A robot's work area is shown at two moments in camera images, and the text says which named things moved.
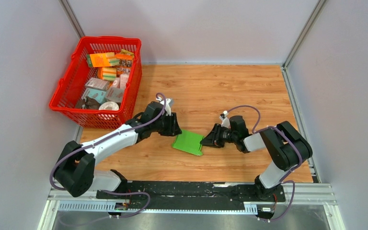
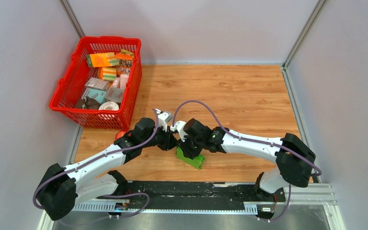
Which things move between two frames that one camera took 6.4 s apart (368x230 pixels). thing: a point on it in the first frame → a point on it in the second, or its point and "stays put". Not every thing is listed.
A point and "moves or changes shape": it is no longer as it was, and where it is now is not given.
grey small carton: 98,84 stays put
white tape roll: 103,107 stays put
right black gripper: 212,139 → 184,146
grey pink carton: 114,94 stays put
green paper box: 189,142 moves or changes shape
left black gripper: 173,129 → 169,142
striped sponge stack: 109,74 stays put
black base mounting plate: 188,195 stays put
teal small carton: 98,95 stays put
